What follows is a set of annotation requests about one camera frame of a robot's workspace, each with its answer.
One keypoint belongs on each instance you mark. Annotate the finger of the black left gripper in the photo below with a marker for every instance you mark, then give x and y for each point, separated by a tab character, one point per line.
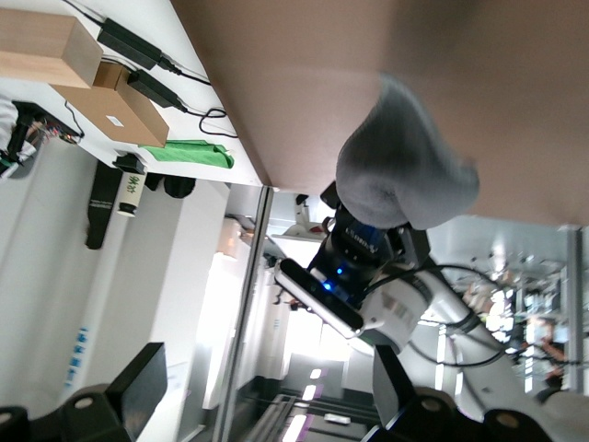
330	195
416	244

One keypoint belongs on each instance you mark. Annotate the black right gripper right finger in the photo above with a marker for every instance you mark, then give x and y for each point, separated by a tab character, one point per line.
396	396

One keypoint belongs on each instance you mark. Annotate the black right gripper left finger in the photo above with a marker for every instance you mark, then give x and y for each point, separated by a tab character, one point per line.
124	400

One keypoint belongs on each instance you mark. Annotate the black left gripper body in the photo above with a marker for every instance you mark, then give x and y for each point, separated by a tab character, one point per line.
359	248

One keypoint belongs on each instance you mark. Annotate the dark grey towel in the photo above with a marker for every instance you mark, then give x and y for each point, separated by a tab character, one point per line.
391	152

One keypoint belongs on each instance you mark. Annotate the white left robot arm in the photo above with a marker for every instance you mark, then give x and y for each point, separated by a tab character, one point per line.
483	368

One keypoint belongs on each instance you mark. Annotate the brown table cover sheet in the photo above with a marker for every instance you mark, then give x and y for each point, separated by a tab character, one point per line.
299	92

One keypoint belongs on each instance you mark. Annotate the green cloth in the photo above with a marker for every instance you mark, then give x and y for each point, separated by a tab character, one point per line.
193	154

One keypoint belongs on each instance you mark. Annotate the paper cup green print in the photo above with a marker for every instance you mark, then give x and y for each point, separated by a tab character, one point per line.
131	193

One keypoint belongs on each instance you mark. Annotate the black power adapter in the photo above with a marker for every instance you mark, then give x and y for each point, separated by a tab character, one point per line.
129	41
154	89

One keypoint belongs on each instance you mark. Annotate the flat cardboard box with label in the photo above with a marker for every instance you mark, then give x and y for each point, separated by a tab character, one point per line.
115	115

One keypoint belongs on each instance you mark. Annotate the small cardboard box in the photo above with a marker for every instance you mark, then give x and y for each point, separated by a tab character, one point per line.
108	76

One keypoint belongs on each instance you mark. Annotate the black circuit board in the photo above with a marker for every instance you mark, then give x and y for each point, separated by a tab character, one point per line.
46	122

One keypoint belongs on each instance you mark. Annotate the light wooden block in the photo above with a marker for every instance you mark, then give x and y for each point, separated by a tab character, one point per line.
41	46

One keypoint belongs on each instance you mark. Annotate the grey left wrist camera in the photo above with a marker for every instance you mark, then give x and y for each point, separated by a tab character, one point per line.
322	299

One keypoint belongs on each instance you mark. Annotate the aluminium frame post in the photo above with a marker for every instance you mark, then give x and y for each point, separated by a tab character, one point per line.
244	299

